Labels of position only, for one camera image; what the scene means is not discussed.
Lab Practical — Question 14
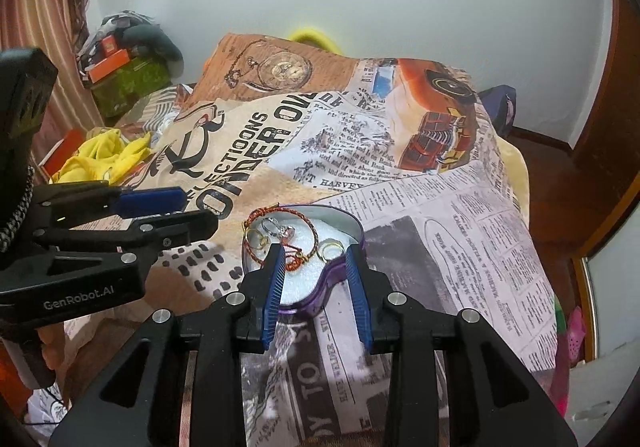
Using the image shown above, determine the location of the red braided cord bracelet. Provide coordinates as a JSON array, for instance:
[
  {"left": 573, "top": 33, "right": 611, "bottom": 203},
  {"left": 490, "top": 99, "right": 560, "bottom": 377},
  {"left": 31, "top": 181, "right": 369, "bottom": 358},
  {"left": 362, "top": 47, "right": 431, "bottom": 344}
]
[{"left": 243, "top": 207, "right": 324, "bottom": 260}]

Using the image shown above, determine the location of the yellow cloth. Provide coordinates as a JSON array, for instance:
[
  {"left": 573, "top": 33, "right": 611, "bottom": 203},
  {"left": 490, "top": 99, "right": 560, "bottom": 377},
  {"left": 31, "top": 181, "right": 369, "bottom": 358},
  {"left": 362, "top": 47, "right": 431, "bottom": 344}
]
[{"left": 50, "top": 129, "right": 154, "bottom": 186}]

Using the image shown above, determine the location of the black white braided cord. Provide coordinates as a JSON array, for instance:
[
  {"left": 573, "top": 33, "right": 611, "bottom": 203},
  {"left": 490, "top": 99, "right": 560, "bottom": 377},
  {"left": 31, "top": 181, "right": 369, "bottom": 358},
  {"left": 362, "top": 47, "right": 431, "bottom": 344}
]
[{"left": 0, "top": 166, "right": 35, "bottom": 253}]

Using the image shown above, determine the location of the brown wooden door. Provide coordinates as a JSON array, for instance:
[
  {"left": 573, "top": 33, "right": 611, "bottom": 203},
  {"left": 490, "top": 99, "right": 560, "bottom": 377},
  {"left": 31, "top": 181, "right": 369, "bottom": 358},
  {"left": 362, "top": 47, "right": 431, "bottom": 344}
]
[{"left": 570, "top": 0, "right": 640, "bottom": 260}]

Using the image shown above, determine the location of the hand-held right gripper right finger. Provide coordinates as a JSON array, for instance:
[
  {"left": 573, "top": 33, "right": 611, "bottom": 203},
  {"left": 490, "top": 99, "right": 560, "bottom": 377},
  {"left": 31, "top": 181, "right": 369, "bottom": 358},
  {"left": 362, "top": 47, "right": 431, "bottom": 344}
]
[{"left": 344, "top": 244, "right": 578, "bottom": 447}]

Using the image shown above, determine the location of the orange flat box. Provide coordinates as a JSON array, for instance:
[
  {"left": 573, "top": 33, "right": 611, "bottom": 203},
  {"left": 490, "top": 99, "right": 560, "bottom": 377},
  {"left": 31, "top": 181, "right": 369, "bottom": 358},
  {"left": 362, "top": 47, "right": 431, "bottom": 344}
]
[{"left": 82, "top": 49, "right": 134, "bottom": 83}]

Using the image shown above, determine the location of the purple heart-shaped tin box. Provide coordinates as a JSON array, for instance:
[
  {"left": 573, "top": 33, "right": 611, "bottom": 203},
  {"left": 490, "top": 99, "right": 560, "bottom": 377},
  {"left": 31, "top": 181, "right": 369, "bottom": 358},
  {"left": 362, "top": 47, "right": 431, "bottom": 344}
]
[{"left": 241, "top": 204, "right": 366, "bottom": 318}]

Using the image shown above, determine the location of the orange bead bracelet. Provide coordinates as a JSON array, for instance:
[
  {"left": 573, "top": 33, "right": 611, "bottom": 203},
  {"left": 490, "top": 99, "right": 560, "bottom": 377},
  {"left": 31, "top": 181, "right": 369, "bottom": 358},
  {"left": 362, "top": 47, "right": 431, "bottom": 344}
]
[{"left": 282, "top": 249, "right": 314, "bottom": 273}]

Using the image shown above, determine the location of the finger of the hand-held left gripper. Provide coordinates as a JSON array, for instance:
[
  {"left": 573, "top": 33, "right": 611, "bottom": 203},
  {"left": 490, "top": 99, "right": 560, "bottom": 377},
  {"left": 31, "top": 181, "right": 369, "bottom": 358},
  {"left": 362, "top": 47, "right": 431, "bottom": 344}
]
[
  {"left": 0, "top": 211, "right": 220, "bottom": 296},
  {"left": 36, "top": 180, "right": 186, "bottom": 229}
]

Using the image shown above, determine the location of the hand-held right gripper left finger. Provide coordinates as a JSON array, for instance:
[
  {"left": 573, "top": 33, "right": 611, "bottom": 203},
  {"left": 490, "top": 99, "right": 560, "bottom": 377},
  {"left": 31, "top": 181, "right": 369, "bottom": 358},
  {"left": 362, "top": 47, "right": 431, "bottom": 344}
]
[{"left": 47, "top": 243, "right": 287, "bottom": 447}]

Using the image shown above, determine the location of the newspaper print blanket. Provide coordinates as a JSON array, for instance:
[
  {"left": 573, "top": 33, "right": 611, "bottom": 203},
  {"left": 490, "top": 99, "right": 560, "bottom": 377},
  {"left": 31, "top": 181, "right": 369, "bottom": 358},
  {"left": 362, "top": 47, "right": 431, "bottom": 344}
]
[{"left": 65, "top": 32, "right": 559, "bottom": 447}]

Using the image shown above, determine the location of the yellow hoop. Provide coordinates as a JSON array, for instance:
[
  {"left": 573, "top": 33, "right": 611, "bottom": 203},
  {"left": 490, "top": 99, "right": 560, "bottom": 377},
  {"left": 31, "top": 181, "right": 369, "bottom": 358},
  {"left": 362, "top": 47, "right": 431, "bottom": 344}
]
[{"left": 290, "top": 28, "right": 344, "bottom": 53}]

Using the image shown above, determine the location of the red and white box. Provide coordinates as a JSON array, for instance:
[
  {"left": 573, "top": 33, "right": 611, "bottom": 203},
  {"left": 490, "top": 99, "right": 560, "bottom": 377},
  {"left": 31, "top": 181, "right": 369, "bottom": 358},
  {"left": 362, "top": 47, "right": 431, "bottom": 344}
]
[{"left": 37, "top": 129, "right": 86, "bottom": 178}]

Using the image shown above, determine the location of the pile of clothes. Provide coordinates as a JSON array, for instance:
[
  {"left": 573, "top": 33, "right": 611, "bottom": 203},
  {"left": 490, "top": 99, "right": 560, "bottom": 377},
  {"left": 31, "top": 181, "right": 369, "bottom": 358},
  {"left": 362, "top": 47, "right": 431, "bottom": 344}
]
[{"left": 77, "top": 12, "right": 157, "bottom": 58}]

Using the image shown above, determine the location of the brown striped curtain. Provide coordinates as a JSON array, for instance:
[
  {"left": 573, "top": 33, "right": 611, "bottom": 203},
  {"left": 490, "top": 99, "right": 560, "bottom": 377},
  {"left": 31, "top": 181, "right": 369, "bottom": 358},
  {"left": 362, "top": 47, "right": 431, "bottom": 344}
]
[{"left": 0, "top": 0, "right": 107, "bottom": 168}]

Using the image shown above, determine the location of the pink perforated plastic item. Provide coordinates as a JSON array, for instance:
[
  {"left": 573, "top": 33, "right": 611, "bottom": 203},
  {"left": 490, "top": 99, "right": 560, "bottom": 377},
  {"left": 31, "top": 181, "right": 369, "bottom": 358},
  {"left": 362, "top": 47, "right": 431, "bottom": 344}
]
[{"left": 554, "top": 306, "right": 587, "bottom": 364}]

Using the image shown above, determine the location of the brown striped quilt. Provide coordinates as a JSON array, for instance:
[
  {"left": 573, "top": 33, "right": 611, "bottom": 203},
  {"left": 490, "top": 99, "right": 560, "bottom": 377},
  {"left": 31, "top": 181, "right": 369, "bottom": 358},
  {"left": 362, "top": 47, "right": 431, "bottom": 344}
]
[{"left": 124, "top": 84, "right": 197, "bottom": 138}]

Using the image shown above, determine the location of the green patterned cover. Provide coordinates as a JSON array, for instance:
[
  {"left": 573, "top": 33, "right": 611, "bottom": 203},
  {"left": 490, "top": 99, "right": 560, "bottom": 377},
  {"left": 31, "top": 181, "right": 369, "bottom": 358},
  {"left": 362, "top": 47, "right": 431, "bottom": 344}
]
[{"left": 92, "top": 59, "right": 174, "bottom": 118}]

